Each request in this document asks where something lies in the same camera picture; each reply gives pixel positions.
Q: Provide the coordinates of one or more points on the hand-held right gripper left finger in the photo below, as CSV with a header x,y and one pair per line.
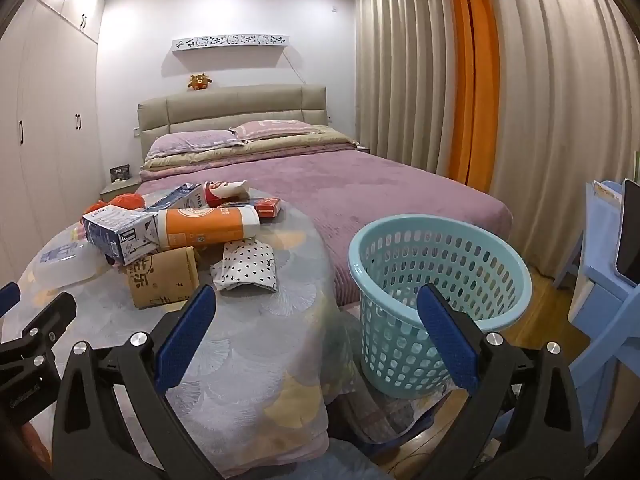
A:
x,y
184,332

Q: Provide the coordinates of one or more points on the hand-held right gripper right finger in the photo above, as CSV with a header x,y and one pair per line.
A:
x,y
445,340

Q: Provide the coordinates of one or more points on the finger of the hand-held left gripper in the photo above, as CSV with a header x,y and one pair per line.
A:
x,y
7,297
47,317

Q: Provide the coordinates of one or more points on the teal plastic basket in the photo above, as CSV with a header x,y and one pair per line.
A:
x,y
400,270

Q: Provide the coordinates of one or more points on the orange white canister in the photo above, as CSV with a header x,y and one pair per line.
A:
x,y
205,227

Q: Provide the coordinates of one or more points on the pink plastic packet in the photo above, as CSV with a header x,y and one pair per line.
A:
x,y
129,201

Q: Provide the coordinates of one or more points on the person's left forearm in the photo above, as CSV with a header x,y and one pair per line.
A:
x,y
22,452

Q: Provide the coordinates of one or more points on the clear plastic bottle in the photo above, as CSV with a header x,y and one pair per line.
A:
x,y
65,265

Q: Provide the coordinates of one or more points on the brown cardboard box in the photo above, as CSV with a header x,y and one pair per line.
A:
x,y
165,275

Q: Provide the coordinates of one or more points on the polka dot pouch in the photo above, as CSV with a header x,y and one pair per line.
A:
x,y
245,262

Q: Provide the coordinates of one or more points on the blue white milk carton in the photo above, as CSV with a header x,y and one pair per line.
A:
x,y
112,230
175,196

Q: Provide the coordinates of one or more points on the red plastic packet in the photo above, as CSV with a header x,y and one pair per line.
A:
x,y
97,209

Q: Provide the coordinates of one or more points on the red white snack pouch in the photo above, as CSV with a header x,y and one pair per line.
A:
x,y
222,192

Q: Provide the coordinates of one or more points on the grey nightstand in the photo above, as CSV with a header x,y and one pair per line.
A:
x,y
120,191

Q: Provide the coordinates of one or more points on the small red blue box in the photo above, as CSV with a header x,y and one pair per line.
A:
x,y
262,206

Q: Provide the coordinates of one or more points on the bed with purple cover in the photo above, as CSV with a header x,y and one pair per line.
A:
x,y
390,185

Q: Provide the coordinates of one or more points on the blue plastic chair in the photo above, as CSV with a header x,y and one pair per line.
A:
x,y
600,280

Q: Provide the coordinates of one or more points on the white wardrobe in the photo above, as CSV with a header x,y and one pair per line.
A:
x,y
50,135

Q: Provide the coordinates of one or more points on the purple pillow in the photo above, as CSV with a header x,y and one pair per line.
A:
x,y
195,141

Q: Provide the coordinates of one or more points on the grey tablet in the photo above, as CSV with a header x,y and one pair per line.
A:
x,y
629,235

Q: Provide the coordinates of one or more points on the pink pillow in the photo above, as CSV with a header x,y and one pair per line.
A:
x,y
272,129

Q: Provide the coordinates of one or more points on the beige folded quilt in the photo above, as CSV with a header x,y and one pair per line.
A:
x,y
300,142

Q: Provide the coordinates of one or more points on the beige upholstered headboard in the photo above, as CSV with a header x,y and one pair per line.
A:
x,y
225,107

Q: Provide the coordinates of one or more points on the orange curtain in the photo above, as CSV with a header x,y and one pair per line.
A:
x,y
475,110

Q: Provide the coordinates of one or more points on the beige curtain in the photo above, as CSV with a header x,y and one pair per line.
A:
x,y
560,135
405,70

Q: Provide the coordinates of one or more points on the brown plush toy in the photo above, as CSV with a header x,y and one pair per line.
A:
x,y
199,82

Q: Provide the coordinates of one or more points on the small dark picture frame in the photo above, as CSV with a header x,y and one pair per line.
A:
x,y
120,172

